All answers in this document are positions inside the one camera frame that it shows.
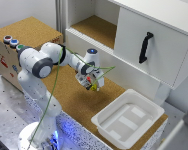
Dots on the blue button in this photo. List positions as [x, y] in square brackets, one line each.
[14, 42]

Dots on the red button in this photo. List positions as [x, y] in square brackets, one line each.
[7, 39]

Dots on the white sliding door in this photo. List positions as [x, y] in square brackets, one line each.
[167, 50]

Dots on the wooden drawer box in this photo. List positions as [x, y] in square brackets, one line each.
[30, 31]

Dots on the green button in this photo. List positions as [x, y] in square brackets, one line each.
[19, 46]

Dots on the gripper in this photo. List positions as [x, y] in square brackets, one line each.
[83, 79]

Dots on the white plastic box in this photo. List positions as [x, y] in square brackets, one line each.
[127, 120]

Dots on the white cabinet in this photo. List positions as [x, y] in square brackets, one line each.
[94, 30]

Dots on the yellow block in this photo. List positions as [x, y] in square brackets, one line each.
[93, 87]

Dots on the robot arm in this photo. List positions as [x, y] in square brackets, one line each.
[34, 61]

